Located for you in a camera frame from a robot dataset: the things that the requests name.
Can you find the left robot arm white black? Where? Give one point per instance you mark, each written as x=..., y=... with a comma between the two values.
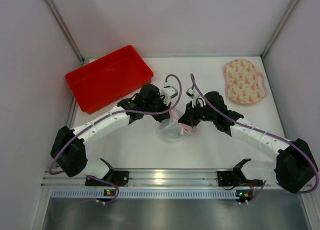
x=70, y=148

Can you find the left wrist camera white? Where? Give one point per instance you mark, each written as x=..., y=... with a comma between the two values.
x=169, y=92

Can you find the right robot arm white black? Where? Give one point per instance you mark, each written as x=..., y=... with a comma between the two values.
x=290, y=165

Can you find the floral pink laundry bag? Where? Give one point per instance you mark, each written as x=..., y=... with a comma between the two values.
x=244, y=83

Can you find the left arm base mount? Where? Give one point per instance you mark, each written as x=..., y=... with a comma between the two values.
x=118, y=178

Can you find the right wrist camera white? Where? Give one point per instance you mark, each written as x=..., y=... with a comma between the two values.
x=196, y=97

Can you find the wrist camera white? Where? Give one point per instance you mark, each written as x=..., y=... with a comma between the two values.
x=169, y=92
x=196, y=97

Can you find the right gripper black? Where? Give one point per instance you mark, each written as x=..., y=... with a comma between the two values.
x=188, y=114

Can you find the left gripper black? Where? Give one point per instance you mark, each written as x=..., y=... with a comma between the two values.
x=163, y=113

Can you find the slotted cable duct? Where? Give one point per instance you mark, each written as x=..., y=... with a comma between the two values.
x=151, y=194

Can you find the white mesh laundry bag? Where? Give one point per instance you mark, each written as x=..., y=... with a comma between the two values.
x=171, y=130

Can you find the red plastic bin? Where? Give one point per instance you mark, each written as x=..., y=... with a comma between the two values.
x=108, y=79

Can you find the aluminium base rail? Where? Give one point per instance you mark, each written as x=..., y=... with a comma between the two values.
x=146, y=178

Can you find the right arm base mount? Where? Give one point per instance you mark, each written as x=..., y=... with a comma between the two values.
x=233, y=179

